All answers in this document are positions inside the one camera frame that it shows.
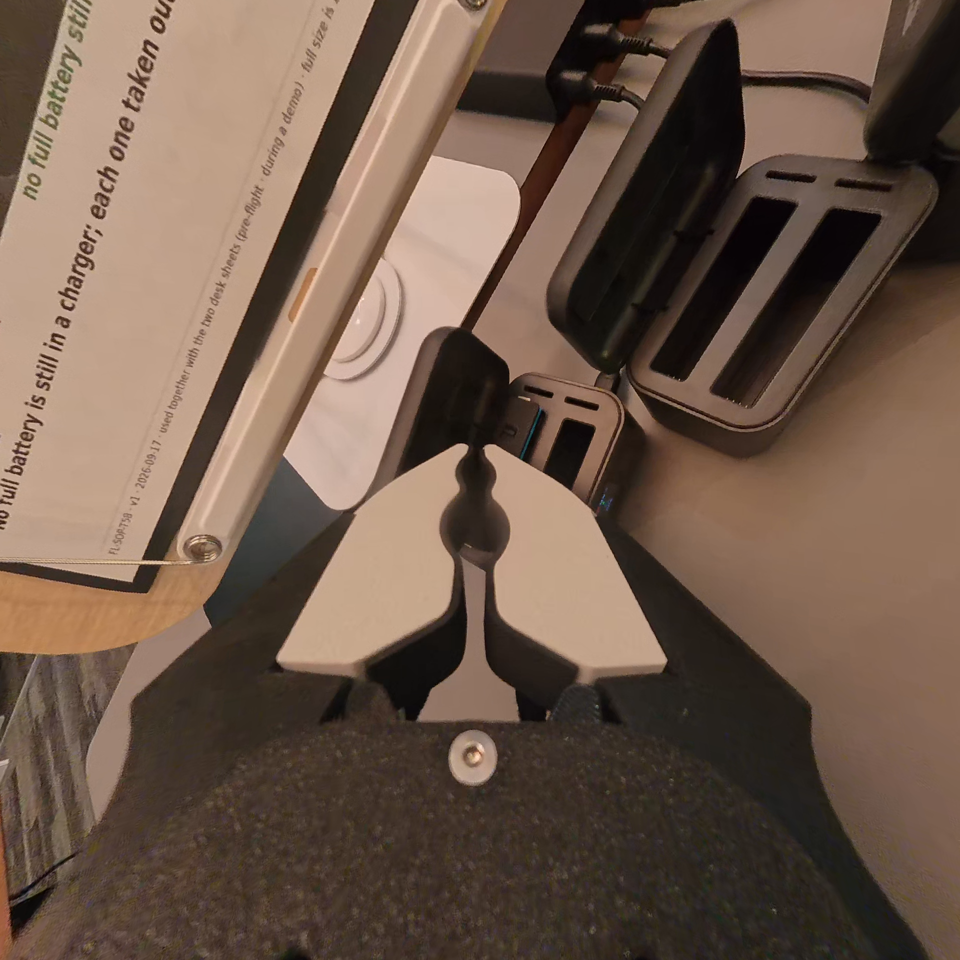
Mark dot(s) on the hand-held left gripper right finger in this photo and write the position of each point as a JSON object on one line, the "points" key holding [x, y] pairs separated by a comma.
{"points": [[578, 585]]}

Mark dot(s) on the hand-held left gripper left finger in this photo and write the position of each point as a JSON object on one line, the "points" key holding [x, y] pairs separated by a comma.
{"points": [[375, 585]]}

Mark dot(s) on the black battery charging case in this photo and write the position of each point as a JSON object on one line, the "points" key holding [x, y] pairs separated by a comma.
{"points": [[660, 195], [915, 75], [450, 383]]}

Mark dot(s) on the dark flat pad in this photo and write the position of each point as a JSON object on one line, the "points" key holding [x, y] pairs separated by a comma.
{"points": [[270, 548]]}

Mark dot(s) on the wooden sign board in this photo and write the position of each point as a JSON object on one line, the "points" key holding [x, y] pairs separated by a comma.
{"points": [[90, 608]]}

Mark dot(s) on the white stand base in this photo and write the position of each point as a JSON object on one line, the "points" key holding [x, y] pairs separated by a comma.
{"points": [[450, 240]]}

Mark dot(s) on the white instruction sheet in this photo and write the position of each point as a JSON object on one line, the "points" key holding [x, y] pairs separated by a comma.
{"points": [[150, 225]]}

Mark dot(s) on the black multi-port power hub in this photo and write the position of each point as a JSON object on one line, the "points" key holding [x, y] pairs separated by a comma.
{"points": [[525, 68]]}

